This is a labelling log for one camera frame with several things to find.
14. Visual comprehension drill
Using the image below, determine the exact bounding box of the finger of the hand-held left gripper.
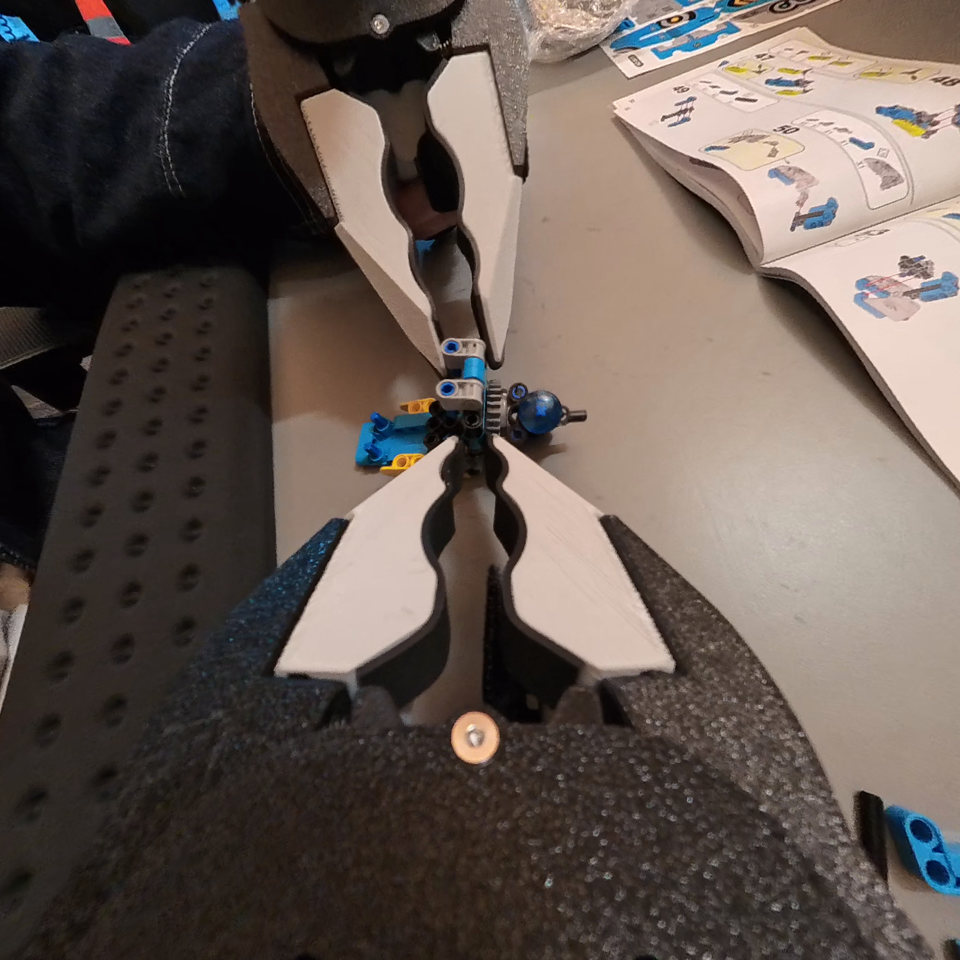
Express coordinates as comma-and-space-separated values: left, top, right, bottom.
300, 87, 451, 361
425, 45, 526, 361

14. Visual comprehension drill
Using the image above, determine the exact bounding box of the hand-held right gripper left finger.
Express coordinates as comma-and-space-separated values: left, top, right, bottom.
275, 443, 456, 696

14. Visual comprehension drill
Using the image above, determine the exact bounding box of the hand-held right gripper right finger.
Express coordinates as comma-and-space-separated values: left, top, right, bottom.
488, 440, 676, 685

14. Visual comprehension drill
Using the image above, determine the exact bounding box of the blue yellow brick assembly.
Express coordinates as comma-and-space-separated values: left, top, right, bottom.
353, 393, 451, 474

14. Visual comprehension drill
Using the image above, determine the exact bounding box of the black gear brick assembly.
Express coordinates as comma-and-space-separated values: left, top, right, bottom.
435, 333, 589, 451

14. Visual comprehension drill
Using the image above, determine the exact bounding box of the person's left forearm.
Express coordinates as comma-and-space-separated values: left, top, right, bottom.
0, 15, 324, 316

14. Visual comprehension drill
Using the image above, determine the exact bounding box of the grey desk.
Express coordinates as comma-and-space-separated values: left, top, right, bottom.
263, 0, 960, 960

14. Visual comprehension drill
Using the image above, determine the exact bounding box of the clear plastic bag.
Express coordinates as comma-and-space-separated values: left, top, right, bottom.
533, 0, 631, 64

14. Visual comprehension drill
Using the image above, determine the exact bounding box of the black studded mat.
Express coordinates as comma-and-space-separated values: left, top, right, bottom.
0, 267, 279, 931

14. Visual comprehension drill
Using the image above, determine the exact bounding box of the blue sticker sheet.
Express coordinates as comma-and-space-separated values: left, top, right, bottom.
600, 0, 793, 76

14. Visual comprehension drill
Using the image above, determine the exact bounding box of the building instruction booklet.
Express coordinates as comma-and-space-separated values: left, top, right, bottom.
612, 27, 960, 489

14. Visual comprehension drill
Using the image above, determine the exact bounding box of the person's denim jacket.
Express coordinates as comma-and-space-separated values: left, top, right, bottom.
0, 308, 91, 571

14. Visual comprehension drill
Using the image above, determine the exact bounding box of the pile of small brick parts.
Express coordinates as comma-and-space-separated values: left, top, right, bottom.
855, 788, 960, 901

